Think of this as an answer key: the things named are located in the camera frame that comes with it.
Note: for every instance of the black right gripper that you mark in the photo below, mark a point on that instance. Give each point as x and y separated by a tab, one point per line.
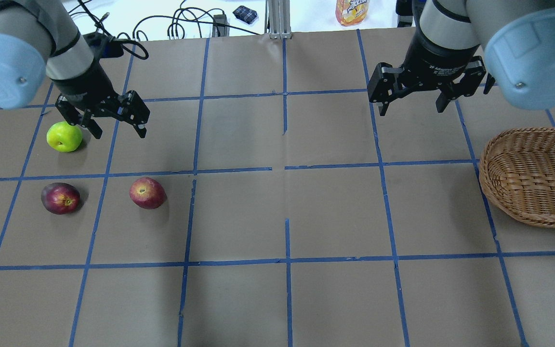
439	60

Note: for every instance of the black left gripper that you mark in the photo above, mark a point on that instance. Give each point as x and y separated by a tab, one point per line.
83	85

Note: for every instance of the red yellow apple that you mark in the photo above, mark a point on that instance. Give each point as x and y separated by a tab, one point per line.
147	193

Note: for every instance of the dark red apple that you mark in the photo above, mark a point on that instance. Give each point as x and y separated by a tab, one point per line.
60	198

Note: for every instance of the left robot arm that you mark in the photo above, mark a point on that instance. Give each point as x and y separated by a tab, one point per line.
38	40

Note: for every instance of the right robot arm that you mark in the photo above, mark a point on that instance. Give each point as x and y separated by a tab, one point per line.
516	40

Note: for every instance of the wicker basket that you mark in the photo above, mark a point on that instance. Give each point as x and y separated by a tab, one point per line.
517	174

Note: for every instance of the green apple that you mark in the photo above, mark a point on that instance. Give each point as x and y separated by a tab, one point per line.
64	137

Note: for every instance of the orange juice bottle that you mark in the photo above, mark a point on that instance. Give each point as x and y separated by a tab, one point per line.
351	12

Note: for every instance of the black power adapter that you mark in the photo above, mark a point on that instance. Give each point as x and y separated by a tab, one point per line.
220	26

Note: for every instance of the dark blue checkered pouch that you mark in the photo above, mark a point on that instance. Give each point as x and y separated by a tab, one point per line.
245	14

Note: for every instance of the aluminium frame post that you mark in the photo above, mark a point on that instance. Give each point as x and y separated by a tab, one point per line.
278	18

